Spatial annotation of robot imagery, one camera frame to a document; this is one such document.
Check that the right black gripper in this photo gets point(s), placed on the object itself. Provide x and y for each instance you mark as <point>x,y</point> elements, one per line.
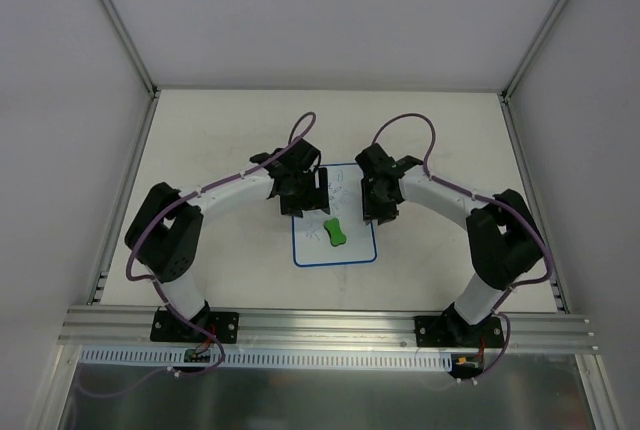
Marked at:
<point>379,202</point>

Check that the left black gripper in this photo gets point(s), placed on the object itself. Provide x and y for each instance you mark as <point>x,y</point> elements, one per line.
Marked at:
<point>304,200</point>

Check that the green whiteboard eraser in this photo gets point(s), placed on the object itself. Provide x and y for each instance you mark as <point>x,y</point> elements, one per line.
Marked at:
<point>335,233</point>

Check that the blue framed small whiteboard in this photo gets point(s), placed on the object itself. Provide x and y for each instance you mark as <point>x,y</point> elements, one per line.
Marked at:
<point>310,242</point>

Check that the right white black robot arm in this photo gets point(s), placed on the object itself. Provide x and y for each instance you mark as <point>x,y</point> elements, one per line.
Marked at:
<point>503,239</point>

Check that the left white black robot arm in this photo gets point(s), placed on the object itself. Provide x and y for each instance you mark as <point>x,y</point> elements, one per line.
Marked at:
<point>165,232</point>

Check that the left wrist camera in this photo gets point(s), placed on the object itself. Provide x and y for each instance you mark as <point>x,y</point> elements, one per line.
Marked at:
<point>301,156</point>

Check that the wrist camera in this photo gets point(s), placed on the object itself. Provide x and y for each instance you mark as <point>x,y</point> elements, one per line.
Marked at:
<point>373,160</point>
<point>301,156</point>

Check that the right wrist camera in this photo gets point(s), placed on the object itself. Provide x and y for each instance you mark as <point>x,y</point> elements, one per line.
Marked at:
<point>373,160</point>

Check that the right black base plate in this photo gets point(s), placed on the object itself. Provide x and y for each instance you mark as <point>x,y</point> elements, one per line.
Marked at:
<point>444,332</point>

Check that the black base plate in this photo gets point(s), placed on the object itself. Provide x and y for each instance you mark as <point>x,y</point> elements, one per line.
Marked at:
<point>167,328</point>
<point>444,332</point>

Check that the aluminium mounting rail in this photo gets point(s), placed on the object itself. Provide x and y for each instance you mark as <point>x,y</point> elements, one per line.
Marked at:
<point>326,330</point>

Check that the white slotted cable duct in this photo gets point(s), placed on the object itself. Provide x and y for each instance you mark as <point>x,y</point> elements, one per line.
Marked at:
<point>252,358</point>

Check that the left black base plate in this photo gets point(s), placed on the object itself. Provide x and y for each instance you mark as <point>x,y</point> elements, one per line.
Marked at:
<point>167,328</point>

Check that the left aluminium frame post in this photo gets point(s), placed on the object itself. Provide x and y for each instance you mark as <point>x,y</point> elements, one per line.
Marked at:
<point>125,40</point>

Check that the aluminium frame post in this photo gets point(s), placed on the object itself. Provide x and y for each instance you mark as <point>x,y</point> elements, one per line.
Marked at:
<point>543,32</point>
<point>125,40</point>

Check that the right aluminium frame post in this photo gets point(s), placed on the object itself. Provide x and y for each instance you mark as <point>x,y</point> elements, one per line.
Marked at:
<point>543,32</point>

